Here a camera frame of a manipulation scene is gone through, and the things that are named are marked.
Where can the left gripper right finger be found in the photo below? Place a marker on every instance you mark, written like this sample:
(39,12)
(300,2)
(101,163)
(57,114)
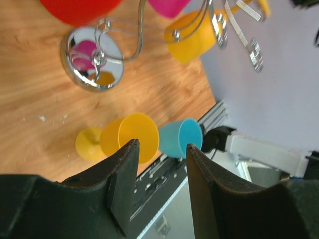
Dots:
(225,206)

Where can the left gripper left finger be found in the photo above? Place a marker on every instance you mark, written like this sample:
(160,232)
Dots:
(94,204)

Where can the yellow wine glass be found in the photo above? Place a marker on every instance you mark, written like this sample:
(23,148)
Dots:
(196,32)
(92,143)

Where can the cyan plastic wine glass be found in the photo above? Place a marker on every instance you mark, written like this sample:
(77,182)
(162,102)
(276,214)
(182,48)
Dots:
(175,136)

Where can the red plastic wine glass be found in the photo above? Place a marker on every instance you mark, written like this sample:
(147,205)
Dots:
(79,12)

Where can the magenta plastic wine glass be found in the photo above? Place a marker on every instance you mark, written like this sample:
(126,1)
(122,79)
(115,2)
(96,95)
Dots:
(169,8)

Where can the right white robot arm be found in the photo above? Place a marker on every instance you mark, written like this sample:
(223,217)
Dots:
(295,162)

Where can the chrome wine glass rack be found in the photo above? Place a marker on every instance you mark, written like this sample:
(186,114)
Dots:
(94,61)

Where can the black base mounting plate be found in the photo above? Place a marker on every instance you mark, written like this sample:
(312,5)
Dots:
(152,179)

